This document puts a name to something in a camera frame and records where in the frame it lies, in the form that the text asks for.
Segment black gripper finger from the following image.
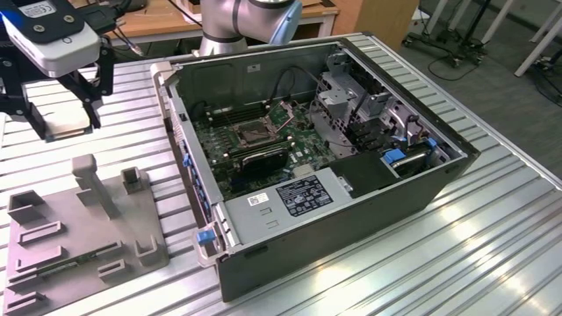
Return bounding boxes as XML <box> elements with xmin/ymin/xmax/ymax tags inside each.
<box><xmin>56</xmin><ymin>36</ymin><xmax>117</xmax><ymax>130</ymax></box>
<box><xmin>0</xmin><ymin>76</ymin><xmax>48</xmax><ymax>142</ymax></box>

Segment silver CPU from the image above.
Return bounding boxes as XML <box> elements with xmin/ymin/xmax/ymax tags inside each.
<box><xmin>43</xmin><ymin>107</ymin><xmax>94</xmax><ymax>142</ymax></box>

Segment blue slot retainer strip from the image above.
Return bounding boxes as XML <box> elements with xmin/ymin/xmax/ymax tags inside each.
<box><xmin>179</xmin><ymin>144</ymin><xmax>207</xmax><ymax>211</ymax></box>

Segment black RAM slot bank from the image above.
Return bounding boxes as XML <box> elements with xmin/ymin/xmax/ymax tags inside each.
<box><xmin>222</xmin><ymin>142</ymin><xmax>289</xmax><ymax>159</ymax></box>
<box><xmin>205</xmin><ymin>102</ymin><xmax>271</xmax><ymax>128</ymax></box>

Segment CPU socket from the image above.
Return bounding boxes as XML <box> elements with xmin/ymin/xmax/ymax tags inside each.
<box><xmin>235</xmin><ymin>120</ymin><xmax>283</xmax><ymax>149</ymax></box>

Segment wooden desk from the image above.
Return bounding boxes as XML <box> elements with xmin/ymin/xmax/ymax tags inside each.
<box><xmin>103</xmin><ymin>0</ymin><xmax>342</xmax><ymax>63</ymax></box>

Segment gray parts rack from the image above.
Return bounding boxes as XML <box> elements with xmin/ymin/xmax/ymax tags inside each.
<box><xmin>2</xmin><ymin>153</ymin><xmax>171</xmax><ymax>313</ymax></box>

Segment metal socket cover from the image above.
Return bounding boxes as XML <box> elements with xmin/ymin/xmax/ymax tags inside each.
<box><xmin>277</xmin><ymin>101</ymin><xmax>307</xmax><ymax>116</ymax></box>

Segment green RAM stick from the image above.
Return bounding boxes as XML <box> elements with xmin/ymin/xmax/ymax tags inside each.
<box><xmin>38</xmin><ymin>250</ymin><xmax>102</xmax><ymax>277</ymax></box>

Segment black graphics card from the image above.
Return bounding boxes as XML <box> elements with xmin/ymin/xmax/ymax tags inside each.
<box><xmin>230</xmin><ymin>149</ymin><xmax>291</xmax><ymax>194</ymax></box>

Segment green motherboard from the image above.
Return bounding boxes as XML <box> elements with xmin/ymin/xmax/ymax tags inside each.
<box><xmin>193</xmin><ymin>101</ymin><xmax>335</xmax><ymax>196</ymax></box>

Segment gray metal drive cage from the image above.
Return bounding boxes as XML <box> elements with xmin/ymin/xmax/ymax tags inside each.
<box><xmin>315</xmin><ymin>52</ymin><xmax>397</xmax><ymax>152</ymax></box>

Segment small silver heatsink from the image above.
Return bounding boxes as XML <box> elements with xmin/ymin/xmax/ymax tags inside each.
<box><xmin>293</xmin><ymin>163</ymin><xmax>317</xmax><ymax>178</ymax></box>

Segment silver power supply unit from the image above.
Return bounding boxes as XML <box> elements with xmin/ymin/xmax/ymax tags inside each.
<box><xmin>217</xmin><ymin>169</ymin><xmax>355</xmax><ymax>246</ymax></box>

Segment wooden cabinet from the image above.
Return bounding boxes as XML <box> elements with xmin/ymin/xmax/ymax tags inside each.
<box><xmin>338</xmin><ymin>0</ymin><xmax>420</xmax><ymax>52</ymax></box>

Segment black plastic shroud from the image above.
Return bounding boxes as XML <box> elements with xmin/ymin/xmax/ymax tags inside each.
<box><xmin>329</xmin><ymin>153</ymin><xmax>404</xmax><ymax>198</ymax></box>

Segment open black PC case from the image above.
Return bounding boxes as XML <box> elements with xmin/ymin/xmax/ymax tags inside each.
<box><xmin>150</xmin><ymin>32</ymin><xmax>481</xmax><ymax>303</ymax></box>

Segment black wheeled stand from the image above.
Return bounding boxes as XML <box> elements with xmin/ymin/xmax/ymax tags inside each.
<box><xmin>402</xmin><ymin>0</ymin><xmax>489</xmax><ymax>69</ymax></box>

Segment white table legs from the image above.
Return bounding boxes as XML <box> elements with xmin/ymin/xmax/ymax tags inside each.
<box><xmin>513</xmin><ymin>0</ymin><xmax>562</xmax><ymax>78</ymax></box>

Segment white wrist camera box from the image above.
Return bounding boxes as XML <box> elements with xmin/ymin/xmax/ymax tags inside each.
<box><xmin>0</xmin><ymin>0</ymin><xmax>102</xmax><ymax>78</ymax></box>

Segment thin cable with plug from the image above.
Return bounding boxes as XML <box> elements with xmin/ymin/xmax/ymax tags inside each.
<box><xmin>115</xmin><ymin>28</ymin><xmax>146</xmax><ymax>57</ymax></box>

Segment black looped cable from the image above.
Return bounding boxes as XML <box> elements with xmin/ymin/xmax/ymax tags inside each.
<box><xmin>270</xmin><ymin>65</ymin><xmax>325</xmax><ymax>101</ymax></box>

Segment black disk wire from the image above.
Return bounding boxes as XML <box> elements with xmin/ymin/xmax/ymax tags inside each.
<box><xmin>405</xmin><ymin>114</ymin><xmax>424</xmax><ymax>146</ymax></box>

